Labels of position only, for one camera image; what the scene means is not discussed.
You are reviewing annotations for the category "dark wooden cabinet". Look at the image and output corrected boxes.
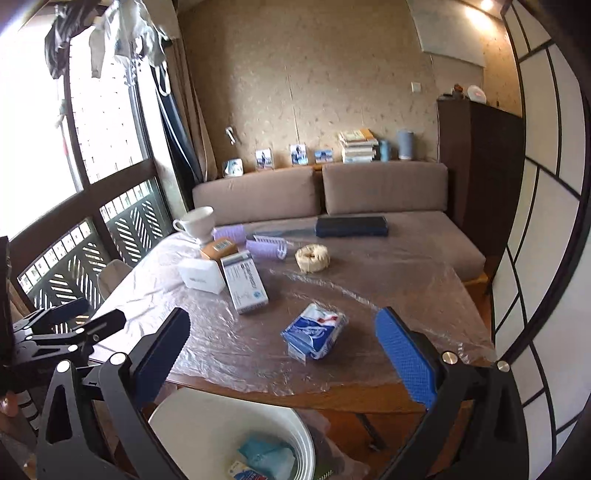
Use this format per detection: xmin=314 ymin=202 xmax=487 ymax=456
xmin=436 ymin=98 xmax=527 ymax=259

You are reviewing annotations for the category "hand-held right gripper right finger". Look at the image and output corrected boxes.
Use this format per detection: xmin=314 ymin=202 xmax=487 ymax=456
xmin=374 ymin=307 xmax=529 ymax=480

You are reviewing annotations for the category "white hanging garment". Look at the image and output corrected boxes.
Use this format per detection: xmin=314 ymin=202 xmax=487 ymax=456
xmin=88 ymin=0 xmax=172 ymax=97

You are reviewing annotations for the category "dark hanging garment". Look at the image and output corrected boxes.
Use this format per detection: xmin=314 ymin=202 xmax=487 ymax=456
xmin=45 ymin=4 xmax=93 ymax=79

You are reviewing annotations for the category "white round bin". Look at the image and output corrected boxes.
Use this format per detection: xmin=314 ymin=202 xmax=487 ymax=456
xmin=148 ymin=387 xmax=317 ymax=480

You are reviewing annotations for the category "white and blue medicine box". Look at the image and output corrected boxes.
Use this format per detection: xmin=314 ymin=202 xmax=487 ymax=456
xmin=220 ymin=251 xmax=269 ymax=315

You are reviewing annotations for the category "blue tissue packet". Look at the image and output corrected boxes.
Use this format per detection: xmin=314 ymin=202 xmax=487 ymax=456
xmin=281 ymin=302 xmax=348 ymax=365

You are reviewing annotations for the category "brown sofa seat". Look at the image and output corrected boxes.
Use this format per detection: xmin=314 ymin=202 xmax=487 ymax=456
xmin=217 ymin=212 xmax=486 ymax=282

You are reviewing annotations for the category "small white and blue box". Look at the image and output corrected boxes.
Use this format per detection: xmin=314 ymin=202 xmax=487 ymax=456
xmin=226 ymin=459 xmax=269 ymax=480

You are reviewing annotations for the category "white wall poster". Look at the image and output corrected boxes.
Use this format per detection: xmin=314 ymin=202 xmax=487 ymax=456
xmin=406 ymin=0 xmax=486 ymax=69

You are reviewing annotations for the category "stack of books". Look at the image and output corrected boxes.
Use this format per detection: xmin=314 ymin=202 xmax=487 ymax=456
xmin=338 ymin=128 xmax=380 ymax=164

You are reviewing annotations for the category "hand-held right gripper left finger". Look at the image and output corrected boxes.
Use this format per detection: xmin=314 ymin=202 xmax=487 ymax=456
xmin=36 ymin=307 xmax=192 ymax=480

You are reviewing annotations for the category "cream cloth ball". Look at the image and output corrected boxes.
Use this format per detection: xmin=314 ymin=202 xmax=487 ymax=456
xmin=294 ymin=244 xmax=331 ymax=274

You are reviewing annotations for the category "beige curtain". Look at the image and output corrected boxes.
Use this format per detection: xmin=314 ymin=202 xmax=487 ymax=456
xmin=164 ymin=39 xmax=219 ymax=183

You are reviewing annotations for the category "brown cardboard box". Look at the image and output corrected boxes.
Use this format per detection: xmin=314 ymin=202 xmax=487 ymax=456
xmin=199 ymin=237 xmax=240 ymax=261

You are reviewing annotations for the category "dark patterned window railing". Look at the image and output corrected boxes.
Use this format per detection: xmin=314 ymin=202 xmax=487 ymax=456
xmin=16 ymin=178 xmax=174 ymax=319

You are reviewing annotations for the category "teal crumpled packet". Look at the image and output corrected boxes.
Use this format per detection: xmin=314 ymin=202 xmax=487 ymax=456
xmin=238 ymin=436 xmax=296 ymax=478

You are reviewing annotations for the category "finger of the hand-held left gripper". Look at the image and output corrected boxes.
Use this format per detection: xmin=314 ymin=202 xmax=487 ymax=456
xmin=14 ymin=296 xmax=92 ymax=335
xmin=25 ymin=308 xmax=127 ymax=370

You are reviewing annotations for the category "white cardboard box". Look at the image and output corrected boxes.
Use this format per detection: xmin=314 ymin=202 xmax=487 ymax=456
xmin=178 ymin=257 xmax=226 ymax=294

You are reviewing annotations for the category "blue cased phone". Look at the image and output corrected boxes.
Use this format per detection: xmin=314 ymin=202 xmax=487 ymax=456
xmin=315 ymin=215 xmax=389 ymax=238

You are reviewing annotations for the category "dark blue curtain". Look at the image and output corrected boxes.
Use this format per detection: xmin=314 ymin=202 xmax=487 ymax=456
xmin=156 ymin=88 xmax=204 ymax=185

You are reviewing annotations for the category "white panelled sliding door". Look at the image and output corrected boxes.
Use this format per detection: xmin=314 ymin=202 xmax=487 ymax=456
xmin=489 ymin=0 xmax=591 ymax=480

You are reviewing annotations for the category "white footed cup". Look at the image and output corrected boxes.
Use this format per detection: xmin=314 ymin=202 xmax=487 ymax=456
xmin=172 ymin=206 xmax=217 ymax=244

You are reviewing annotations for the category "large purple hair roller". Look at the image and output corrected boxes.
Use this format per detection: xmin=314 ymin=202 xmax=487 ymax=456
xmin=213 ymin=223 xmax=245 ymax=243

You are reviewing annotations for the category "wide brown sofa cushion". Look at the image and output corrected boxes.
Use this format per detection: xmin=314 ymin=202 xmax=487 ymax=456
xmin=191 ymin=166 xmax=321 ymax=226

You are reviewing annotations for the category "grey cylindrical speaker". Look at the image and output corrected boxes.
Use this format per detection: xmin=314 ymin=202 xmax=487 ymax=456
xmin=397 ymin=129 xmax=415 ymax=161

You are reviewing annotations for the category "clear plastic bag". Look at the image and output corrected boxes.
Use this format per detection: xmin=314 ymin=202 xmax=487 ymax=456
xmin=300 ymin=411 xmax=370 ymax=480

